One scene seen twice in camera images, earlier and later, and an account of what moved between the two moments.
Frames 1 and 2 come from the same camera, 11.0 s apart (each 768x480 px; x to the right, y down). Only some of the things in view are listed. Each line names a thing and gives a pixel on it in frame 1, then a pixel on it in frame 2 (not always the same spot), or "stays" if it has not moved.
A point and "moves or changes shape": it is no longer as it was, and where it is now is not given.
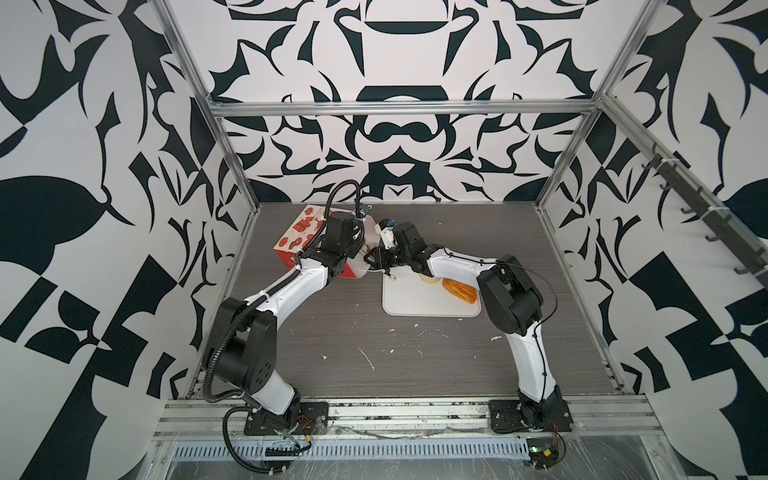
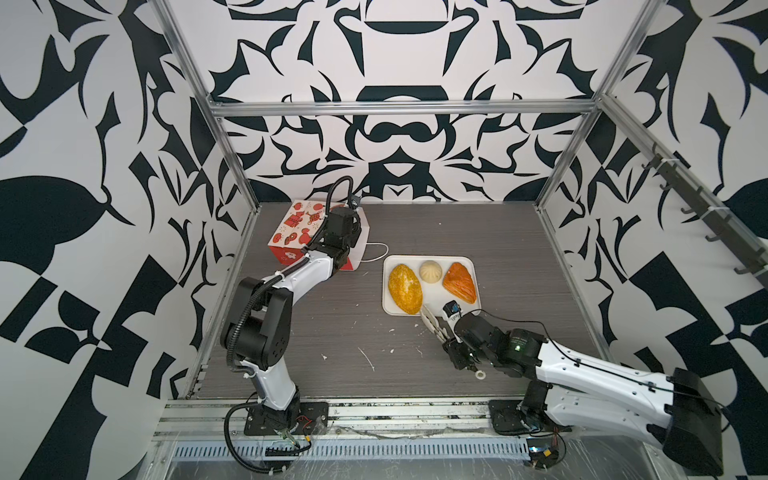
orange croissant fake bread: [466, 292] stays
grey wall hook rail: [700, 201] stays
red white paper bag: [303, 223] moves or changes shape
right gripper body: [392, 258] → [461, 354]
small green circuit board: [543, 452] stays
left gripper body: [353, 249] stays
